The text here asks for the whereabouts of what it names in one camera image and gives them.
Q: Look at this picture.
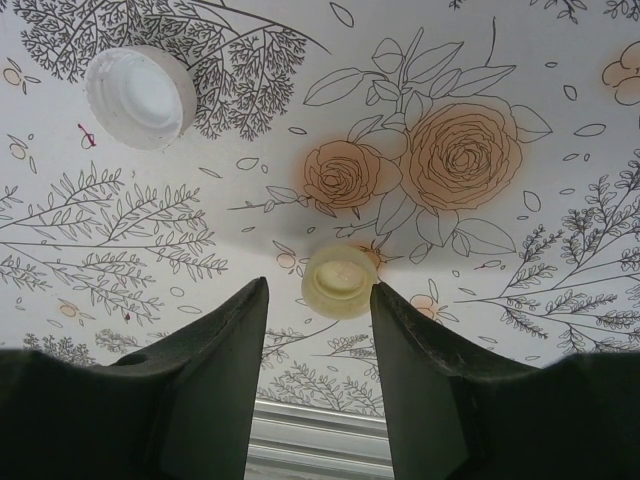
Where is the floral patterned table mat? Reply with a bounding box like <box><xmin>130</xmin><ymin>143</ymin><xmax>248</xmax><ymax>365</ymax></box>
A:
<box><xmin>0</xmin><ymin>0</ymin><xmax>640</xmax><ymax>419</ymax></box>

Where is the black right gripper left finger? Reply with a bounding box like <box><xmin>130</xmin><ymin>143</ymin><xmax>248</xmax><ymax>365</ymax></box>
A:
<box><xmin>0</xmin><ymin>276</ymin><xmax>270</xmax><ymax>480</ymax></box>

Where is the pale yellow bottle cap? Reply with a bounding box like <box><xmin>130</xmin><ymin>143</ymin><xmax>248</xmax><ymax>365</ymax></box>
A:
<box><xmin>300</xmin><ymin>243</ymin><xmax>381</xmax><ymax>321</ymax></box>

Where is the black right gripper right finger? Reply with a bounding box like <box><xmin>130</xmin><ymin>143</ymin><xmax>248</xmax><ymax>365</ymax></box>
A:
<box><xmin>368</xmin><ymin>281</ymin><xmax>640</xmax><ymax>480</ymax></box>

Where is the white plastic bottle cap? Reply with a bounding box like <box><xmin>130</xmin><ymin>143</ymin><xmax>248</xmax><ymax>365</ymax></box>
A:
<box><xmin>83</xmin><ymin>44</ymin><xmax>197</xmax><ymax>151</ymax></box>

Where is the aluminium frame rail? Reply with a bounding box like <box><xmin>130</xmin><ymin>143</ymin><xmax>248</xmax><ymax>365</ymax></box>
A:
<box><xmin>247</xmin><ymin>389</ymin><xmax>394</xmax><ymax>480</ymax></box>

